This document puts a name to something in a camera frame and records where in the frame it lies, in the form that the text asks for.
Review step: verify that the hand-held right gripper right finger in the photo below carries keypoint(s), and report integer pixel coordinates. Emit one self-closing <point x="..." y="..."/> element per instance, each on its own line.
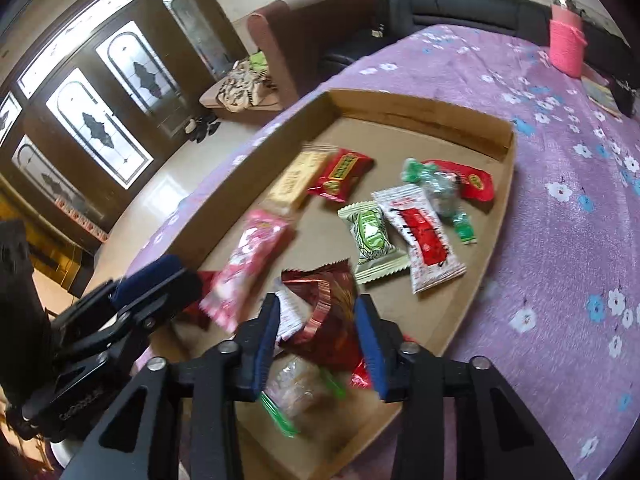
<point x="372" y="350"/>

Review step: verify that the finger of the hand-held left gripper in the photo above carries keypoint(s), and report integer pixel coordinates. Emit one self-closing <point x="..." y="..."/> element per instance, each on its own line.
<point x="165" y="300"/>
<point x="150" y="272"/>

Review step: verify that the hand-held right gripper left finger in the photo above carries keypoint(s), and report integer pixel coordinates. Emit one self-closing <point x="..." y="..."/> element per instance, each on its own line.
<point x="265" y="340"/>

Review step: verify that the dark red patterned packet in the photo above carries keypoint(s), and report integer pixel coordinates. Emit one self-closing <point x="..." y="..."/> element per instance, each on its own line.
<point x="330" y="320"/>

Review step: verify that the pink snack packet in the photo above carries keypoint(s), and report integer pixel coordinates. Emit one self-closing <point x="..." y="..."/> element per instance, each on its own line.
<point x="245" y="265"/>

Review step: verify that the green white candy packet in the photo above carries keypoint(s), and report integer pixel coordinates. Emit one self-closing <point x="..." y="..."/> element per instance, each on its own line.
<point x="372" y="237"/>

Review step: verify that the beige snack packet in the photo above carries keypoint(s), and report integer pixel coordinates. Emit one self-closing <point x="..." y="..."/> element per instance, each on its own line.
<point x="295" y="182"/>

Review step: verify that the shallow cardboard box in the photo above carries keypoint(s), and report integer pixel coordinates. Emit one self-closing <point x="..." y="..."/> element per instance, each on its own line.
<point x="390" y="145"/>

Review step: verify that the small red snack packet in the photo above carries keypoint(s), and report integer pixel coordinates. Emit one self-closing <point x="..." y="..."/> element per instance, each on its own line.
<point x="359" y="375"/>

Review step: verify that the plain dark red packet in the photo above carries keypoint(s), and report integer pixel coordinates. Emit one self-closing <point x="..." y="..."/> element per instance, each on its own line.
<point x="202" y="305"/>

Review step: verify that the clear packet green ends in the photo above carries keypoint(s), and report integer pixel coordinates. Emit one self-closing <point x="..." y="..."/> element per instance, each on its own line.
<point x="295" y="385"/>

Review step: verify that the white red snack packet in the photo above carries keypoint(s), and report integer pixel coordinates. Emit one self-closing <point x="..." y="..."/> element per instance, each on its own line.
<point x="425" y="240"/>

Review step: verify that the pair of dark shoes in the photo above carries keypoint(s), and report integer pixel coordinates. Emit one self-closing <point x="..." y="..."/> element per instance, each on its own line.
<point x="202" y="129"/>

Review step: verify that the green twisted candy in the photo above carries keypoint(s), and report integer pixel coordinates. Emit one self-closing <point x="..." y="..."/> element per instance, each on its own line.
<point x="442" y="192"/>

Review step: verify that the red packet green label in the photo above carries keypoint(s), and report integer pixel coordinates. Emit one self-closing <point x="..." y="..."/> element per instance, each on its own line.
<point x="340" y="172"/>

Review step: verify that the red packet yellow label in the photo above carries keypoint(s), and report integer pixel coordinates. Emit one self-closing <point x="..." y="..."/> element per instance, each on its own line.
<point x="477" y="182"/>

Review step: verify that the purple floral bedsheet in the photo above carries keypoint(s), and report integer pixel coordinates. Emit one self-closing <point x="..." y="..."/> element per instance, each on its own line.
<point x="550" y="260"/>

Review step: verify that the wooden door glass panes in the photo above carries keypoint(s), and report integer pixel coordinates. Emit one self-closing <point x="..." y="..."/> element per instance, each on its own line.
<point x="120" y="75"/>

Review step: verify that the pile of patterned clothes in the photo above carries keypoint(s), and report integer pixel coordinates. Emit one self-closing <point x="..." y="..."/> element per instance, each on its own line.
<point x="245" y="85"/>

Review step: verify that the brown armchair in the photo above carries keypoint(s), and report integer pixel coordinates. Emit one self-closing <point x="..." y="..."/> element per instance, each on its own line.
<point x="310" y="35"/>

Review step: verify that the thin book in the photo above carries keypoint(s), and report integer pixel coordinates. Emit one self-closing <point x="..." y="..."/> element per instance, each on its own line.
<point x="600" y="95"/>

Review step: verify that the black pouch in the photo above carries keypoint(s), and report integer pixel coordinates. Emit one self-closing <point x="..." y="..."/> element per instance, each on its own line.
<point x="625" y="97"/>

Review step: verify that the black leather sofa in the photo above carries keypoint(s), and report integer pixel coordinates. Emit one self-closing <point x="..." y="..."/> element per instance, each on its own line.
<point x="475" y="7"/>

